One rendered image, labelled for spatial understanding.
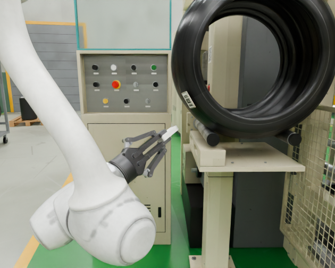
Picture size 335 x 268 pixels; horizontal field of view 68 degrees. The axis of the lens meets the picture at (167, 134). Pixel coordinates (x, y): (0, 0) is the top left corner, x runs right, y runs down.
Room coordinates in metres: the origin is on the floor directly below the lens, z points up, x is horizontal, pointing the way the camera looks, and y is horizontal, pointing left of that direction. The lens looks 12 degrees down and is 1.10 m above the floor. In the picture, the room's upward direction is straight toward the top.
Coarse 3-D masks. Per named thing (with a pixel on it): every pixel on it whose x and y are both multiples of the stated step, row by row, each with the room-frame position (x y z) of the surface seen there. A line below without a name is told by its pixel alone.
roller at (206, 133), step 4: (196, 120) 1.15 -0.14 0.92; (196, 124) 1.10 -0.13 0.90; (200, 124) 1.03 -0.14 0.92; (200, 128) 0.98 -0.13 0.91; (204, 128) 0.94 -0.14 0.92; (208, 128) 0.91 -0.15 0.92; (200, 132) 0.97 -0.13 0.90; (204, 132) 0.89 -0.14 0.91; (208, 132) 0.85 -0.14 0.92; (212, 132) 0.84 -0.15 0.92; (204, 136) 0.87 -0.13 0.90; (208, 136) 0.82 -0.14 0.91; (212, 136) 0.82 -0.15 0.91; (216, 136) 0.82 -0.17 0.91; (208, 140) 0.82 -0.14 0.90; (212, 140) 0.82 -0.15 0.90; (216, 140) 0.82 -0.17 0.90; (208, 144) 0.82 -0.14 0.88; (212, 144) 0.82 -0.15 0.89; (216, 144) 0.82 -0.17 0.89
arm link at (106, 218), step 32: (0, 0) 0.46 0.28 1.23; (0, 32) 0.45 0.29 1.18; (32, 64) 0.45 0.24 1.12; (32, 96) 0.42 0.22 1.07; (64, 96) 0.44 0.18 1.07; (64, 128) 0.39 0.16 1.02; (96, 160) 0.38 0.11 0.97; (96, 192) 0.36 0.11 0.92; (128, 192) 0.39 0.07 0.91; (96, 224) 0.34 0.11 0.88; (128, 224) 0.33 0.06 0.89; (96, 256) 0.34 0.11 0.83; (128, 256) 0.32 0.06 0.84
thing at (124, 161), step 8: (128, 152) 0.62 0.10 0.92; (112, 160) 0.59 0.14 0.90; (120, 160) 0.58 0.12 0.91; (128, 160) 0.59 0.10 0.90; (136, 160) 0.62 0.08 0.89; (120, 168) 0.57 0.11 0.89; (128, 168) 0.57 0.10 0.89; (136, 168) 0.62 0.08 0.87; (144, 168) 0.63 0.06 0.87; (128, 176) 0.57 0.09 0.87; (136, 176) 0.60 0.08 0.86
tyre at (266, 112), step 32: (224, 0) 0.81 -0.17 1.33; (256, 0) 1.07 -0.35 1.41; (288, 0) 0.99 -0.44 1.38; (320, 0) 0.82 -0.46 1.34; (192, 32) 0.82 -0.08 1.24; (288, 32) 1.08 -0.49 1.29; (320, 32) 0.82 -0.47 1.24; (192, 64) 0.81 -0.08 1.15; (288, 64) 1.08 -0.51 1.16; (320, 64) 0.82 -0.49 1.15; (192, 96) 0.82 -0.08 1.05; (288, 96) 1.05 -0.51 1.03; (320, 96) 0.82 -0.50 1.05; (224, 128) 0.83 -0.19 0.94; (256, 128) 0.82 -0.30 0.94; (288, 128) 0.85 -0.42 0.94
